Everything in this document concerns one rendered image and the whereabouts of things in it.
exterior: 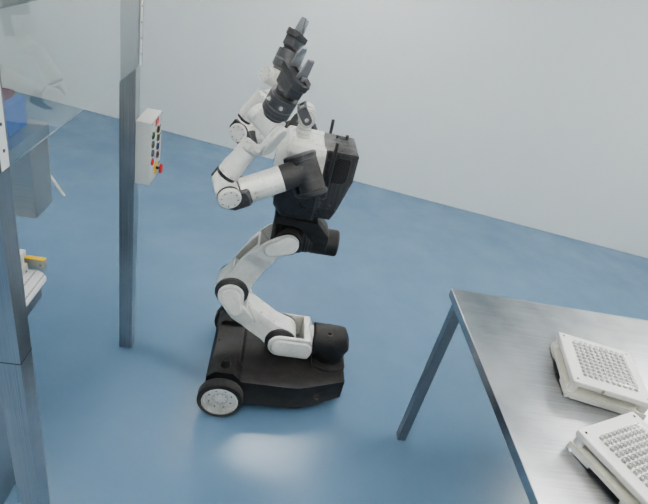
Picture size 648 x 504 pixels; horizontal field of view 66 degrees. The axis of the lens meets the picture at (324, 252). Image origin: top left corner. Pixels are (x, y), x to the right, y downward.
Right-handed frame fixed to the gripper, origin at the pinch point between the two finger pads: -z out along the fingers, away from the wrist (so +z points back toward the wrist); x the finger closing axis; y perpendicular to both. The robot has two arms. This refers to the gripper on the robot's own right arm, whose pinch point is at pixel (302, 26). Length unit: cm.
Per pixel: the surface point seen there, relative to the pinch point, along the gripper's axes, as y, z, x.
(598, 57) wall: -103, -125, -271
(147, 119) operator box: 26, 60, 28
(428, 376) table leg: -113, 100, -23
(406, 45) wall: 36, -65, -241
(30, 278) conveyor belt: -2, 107, 82
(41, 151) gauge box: 1, 70, 91
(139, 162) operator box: 24, 76, 25
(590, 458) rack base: -155, 73, 44
